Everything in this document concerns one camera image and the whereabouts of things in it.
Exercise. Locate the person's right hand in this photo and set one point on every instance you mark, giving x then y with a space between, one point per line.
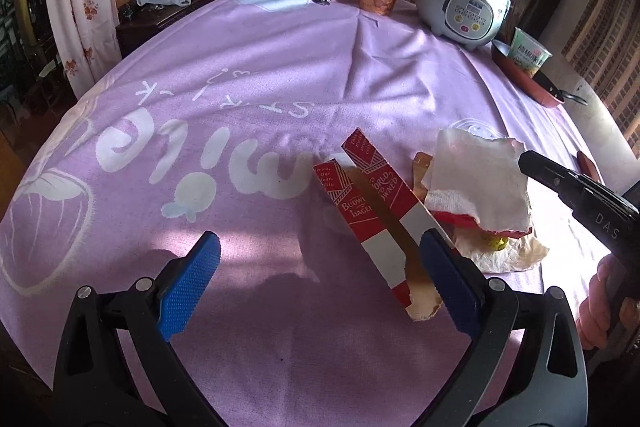
595 307

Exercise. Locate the brick pattern curtain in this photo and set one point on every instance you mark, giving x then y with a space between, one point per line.
610 57

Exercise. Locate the pale green rice cooker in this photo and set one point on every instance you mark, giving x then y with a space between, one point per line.
460 2

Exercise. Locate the red frying pan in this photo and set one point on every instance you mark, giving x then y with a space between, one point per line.
535 89

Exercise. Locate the white tissue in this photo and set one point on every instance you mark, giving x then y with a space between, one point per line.
475 177

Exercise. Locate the white floral curtain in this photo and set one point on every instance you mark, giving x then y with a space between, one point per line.
80 7

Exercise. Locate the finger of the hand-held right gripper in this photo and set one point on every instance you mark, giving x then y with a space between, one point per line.
550 174

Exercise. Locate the purple printed tablecloth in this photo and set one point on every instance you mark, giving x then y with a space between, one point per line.
250 82

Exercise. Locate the dark wooden sideboard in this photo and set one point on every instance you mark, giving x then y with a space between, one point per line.
145 27

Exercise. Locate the brown leather phone case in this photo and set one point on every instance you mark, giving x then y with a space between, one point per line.
587 164

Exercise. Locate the pile of food wrappers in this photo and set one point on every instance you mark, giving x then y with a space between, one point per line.
520 257

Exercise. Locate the green instant noodle cup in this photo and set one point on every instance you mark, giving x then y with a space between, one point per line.
530 52

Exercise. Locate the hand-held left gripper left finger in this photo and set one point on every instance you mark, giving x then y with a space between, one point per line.
190 287

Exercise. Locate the red and white carton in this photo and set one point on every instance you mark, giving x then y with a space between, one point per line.
380 207

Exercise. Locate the yellow green wrapper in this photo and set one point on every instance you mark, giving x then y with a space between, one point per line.
500 243

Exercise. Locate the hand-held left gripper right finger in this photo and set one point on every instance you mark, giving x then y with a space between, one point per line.
450 287

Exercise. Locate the red snack bag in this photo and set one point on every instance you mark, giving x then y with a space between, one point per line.
460 219

